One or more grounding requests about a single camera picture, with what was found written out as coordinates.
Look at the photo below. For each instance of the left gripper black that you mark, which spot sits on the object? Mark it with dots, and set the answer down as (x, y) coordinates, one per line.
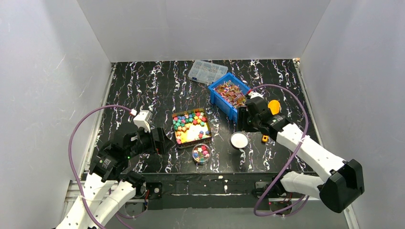
(152, 139)

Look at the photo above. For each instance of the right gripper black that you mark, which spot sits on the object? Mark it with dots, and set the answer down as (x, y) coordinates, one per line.
(248, 118)

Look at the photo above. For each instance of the white round jar lid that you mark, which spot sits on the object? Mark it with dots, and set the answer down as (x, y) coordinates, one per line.
(239, 140)

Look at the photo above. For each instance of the blue bin of lollipops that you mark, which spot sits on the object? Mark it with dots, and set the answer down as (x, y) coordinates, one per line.
(228, 94)

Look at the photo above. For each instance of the tin tray of star candies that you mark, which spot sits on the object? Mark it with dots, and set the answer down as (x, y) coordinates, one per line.
(191, 127)

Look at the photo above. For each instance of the yellow plastic scoop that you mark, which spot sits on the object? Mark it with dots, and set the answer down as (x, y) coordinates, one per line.
(274, 106)

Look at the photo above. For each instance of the clear plastic jar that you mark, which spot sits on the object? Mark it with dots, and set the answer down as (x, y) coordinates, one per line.
(201, 153)

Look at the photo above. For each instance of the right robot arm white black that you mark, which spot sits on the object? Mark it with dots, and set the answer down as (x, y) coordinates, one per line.
(337, 183)

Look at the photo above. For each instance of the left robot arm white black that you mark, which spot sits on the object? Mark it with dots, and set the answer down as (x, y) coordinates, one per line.
(107, 188)

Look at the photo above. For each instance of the clear plastic compartment box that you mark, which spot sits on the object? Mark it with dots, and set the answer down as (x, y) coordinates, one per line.
(206, 72)

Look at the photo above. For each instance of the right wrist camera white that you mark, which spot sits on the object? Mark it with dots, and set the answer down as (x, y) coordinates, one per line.
(253, 94)

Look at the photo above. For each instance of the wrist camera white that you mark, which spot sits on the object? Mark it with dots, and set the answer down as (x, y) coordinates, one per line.
(141, 119)
(253, 94)

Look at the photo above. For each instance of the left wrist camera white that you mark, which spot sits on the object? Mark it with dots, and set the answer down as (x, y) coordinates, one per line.
(141, 119)

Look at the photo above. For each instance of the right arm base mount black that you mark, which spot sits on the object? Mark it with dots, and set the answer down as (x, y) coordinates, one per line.
(273, 201)

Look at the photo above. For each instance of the aluminium frame rail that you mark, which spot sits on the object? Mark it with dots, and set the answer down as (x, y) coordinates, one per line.
(332, 195)

